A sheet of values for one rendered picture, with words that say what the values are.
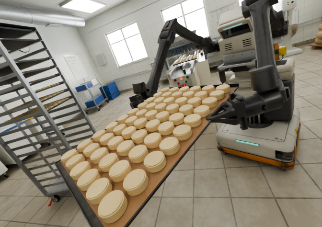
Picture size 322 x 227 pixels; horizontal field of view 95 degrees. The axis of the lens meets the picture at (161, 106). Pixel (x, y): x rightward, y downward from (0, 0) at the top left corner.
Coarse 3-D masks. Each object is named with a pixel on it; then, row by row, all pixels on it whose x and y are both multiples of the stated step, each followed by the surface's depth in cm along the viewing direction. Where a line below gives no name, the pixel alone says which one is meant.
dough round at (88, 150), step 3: (93, 144) 49; (96, 144) 48; (87, 147) 49; (90, 147) 48; (93, 147) 47; (96, 147) 47; (99, 147) 48; (84, 150) 47; (87, 150) 47; (90, 150) 46; (93, 150) 46; (84, 153) 46; (87, 153) 46; (90, 153) 46; (87, 156) 46; (90, 156) 46
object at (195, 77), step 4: (180, 68) 239; (184, 68) 227; (188, 68) 217; (196, 68) 236; (176, 72) 219; (180, 72) 210; (184, 72) 191; (188, 72) 193; (196, 72) 219; (172, 76) 202; (176, 76) 194; (192, 76) 185; (196, 76) 205; (192, 80) 187; (196, 80) 192; (172, 84) 196; (196, 84) 188; (200, 84) 251
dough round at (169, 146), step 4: (164, 140) 38; (168, 140) 38; (172, 140) 37; (176, 140) 36; (160, 144) 37; (164, 144) 37; (168, 144) 36; (172, 144) 36; (176, 144) 35; (160, 148) 36; (164, 148) 35; (168, 148) 35; (172, 148) 34; (176, 148) 35; (164, 152) 35; (168, 152) 35; (172, 152) 35
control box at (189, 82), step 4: (180, 76) 188; (184, 76) 184; (172, 80) 190; (176, 80) 189; (180, 80) 188; (184, 80) 187; (188, 80) 185; (176, 84) 191; (180, 84) 190; (188, 84) 188; (192, 84) 186
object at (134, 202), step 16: (208, 96) 58; (144, 128) 52; (192, 128) 42; (144, 144) 43; (128, 160) 39; (176, 160) 33; (160, 176) 31; (144, 192) 29; (96, 208) 29; (128, 208) 27; (112, 224) 25
